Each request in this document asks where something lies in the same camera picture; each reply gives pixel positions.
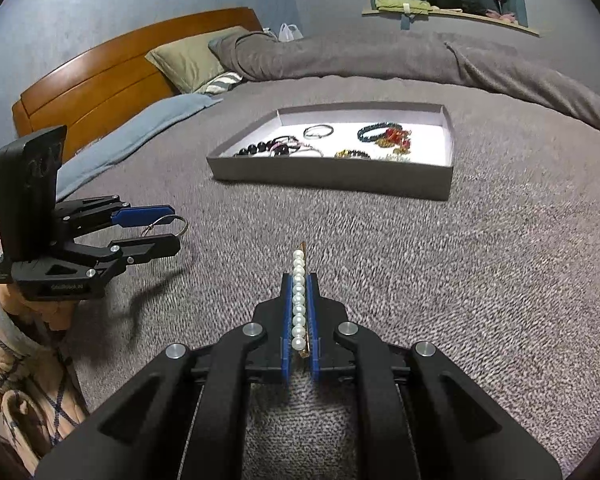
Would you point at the white plastic bag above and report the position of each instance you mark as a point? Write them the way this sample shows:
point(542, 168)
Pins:
point(290, 32)

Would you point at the wooden headboard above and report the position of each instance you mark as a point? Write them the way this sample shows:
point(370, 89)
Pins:
point(105, 75)

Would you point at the person's left forearm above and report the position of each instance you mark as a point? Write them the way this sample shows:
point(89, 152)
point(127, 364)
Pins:
point(10, 375)

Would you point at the grey duvet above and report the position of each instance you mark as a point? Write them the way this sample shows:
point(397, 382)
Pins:
point(380, 57)

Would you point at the pink cloth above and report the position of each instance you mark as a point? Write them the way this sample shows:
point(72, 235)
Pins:
point(505, 17)

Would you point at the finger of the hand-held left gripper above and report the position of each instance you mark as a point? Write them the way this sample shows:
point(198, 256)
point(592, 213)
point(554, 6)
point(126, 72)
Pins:
point(145, 215)
point(155, 247)

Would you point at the wooden window shelf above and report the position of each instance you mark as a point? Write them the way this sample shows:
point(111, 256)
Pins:
point(455, 13)

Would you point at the pearl hair clip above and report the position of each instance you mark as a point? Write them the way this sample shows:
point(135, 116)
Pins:
point(298, 310)

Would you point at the striped pillow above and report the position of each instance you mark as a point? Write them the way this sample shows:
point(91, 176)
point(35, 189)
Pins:
point(220, 82)

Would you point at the light blue blanket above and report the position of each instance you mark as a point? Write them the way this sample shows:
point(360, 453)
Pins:
point(130, 130)

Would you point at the red and gold ornament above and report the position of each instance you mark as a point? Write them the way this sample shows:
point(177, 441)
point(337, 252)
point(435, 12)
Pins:
point(392, 136)

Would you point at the grey cardboard box tray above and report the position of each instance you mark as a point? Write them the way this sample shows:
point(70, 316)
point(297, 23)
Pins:
point(330, 175)

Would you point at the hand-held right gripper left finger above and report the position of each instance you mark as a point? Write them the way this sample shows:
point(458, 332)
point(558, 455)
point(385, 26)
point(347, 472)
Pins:
point(286, 320)

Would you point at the olive green pillow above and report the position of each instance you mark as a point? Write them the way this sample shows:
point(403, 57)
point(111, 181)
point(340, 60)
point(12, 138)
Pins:
point(190, 60)

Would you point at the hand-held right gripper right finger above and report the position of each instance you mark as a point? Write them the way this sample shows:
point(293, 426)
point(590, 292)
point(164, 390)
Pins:
point(314, 330)

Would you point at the silver bangle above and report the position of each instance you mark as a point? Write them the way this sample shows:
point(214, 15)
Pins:
point(306, 132)

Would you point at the green cloth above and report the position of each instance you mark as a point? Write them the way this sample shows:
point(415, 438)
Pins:
point(395, 0)

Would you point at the person's left hand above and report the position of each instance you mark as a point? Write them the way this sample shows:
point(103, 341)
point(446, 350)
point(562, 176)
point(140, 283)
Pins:
point(45, 312)

